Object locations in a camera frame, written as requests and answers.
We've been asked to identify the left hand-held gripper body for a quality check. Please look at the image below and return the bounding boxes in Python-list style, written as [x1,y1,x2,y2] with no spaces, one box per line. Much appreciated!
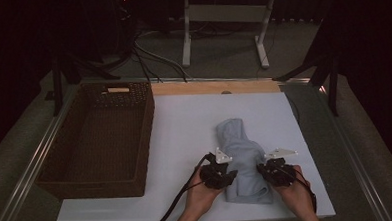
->
[198,146,235,191]

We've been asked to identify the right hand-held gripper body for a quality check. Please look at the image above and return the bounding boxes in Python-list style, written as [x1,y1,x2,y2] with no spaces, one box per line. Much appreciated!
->
[264,147,301,189]

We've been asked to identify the light blue knit garment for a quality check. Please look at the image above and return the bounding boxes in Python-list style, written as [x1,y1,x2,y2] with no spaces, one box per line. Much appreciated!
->
[214,116,274,208]

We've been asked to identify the brown woven basket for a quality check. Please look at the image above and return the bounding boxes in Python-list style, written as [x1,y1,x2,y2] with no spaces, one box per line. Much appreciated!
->
[31,80,160,203]

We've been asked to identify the person's right hand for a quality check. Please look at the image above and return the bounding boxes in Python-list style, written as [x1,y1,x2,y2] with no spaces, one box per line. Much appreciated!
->
[272,164,315,218]

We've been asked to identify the person's left hand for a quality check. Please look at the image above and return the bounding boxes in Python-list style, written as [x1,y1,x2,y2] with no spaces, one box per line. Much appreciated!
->
[183,167,225,220]

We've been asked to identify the white table board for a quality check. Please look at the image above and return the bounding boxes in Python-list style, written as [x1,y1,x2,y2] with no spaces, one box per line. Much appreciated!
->
[47,87,337,221]

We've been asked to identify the wooden table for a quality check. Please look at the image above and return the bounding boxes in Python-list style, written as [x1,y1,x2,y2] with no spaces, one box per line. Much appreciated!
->
[151,77,281,99]

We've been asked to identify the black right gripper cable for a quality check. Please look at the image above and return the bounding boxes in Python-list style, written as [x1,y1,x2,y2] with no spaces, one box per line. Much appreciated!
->
[280,164,319,215]

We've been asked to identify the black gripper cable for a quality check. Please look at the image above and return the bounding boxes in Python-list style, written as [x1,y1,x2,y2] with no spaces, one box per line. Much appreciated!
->
[142,153,220,221]
[280,164,319,215]

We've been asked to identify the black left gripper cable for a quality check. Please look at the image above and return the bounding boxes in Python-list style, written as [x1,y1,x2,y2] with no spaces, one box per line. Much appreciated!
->
[142,153,220,221]

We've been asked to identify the aluminium frame rail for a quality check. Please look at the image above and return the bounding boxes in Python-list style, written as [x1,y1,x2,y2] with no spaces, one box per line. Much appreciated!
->
[279,73,392,221]
[0,84,87,221]

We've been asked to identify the bundle of floor cables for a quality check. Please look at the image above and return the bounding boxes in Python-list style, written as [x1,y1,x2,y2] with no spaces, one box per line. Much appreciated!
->
[131,27,192,86]

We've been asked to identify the white metal desk frame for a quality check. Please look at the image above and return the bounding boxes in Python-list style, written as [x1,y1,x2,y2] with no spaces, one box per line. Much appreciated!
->
[178,0,280,73]

